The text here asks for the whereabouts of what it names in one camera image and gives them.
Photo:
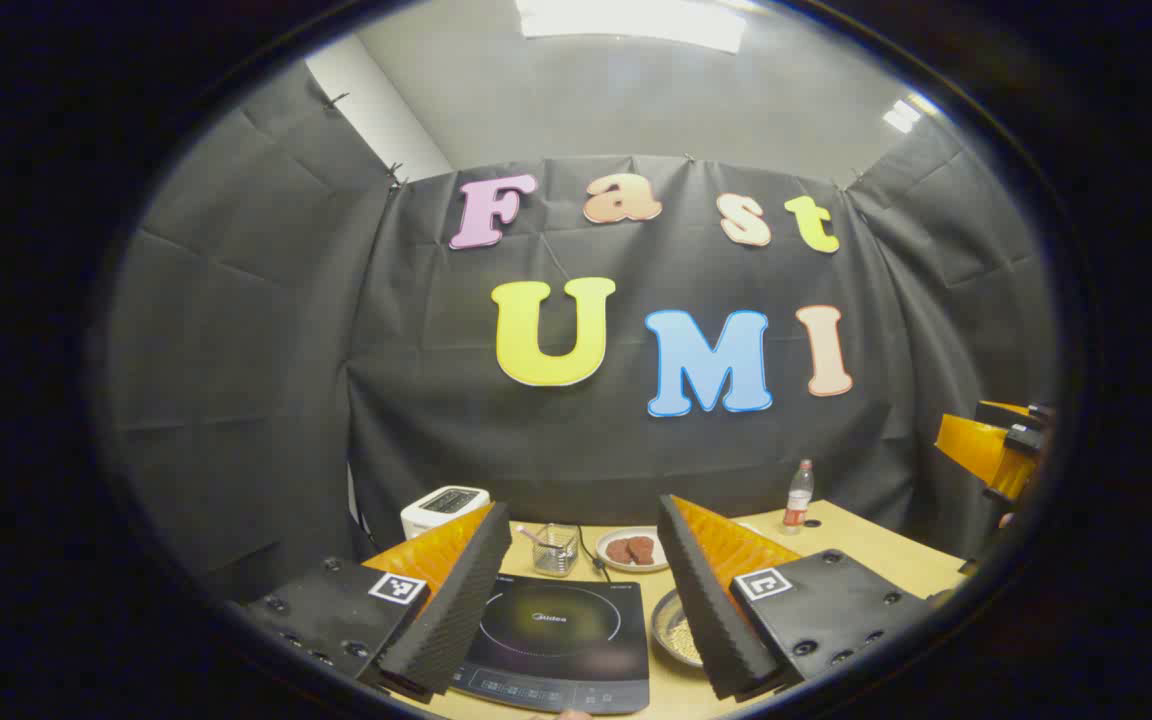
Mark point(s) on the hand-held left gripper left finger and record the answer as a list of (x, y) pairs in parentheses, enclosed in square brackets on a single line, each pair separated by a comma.
[(456, 610)]

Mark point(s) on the pink striped straw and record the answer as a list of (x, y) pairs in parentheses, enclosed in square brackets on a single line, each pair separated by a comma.
[(531, 537)]

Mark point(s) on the round white plate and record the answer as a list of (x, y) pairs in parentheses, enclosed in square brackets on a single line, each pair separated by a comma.
[(611, 562)]

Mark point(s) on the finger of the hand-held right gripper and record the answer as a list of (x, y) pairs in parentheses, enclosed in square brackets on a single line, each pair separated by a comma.
[(981, 448)]

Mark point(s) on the black backdrop cloth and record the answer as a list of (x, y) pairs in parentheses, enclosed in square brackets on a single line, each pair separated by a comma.
[(436, 450)]

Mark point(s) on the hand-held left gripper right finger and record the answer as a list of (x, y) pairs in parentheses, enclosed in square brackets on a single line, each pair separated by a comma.
[(706, 610)]

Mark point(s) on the white toaster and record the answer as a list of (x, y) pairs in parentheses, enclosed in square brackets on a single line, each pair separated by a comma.
[(441, 510)]

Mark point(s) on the black induction cooktop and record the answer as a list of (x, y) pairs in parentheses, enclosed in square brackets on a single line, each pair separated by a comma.
[(556, 630)]

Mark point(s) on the stainless steel pot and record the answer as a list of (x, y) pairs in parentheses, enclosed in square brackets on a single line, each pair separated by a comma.
[(671, 630)]

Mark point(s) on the pile of soybeans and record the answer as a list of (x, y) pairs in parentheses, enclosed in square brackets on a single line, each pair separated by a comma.
[(678, 635)]

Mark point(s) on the small ceiling light panel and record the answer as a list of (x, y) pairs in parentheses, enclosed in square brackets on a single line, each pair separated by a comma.
[(901, 116)]

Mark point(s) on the large ceiling light panel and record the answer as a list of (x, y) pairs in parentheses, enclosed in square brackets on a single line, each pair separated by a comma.
[(626, 20)]

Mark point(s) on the clear plastic water bottle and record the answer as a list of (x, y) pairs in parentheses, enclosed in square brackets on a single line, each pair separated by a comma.
[(797, 505)]

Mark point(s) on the red meat slice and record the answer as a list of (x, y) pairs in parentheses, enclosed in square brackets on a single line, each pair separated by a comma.
[(642, 550), (619, 551)]

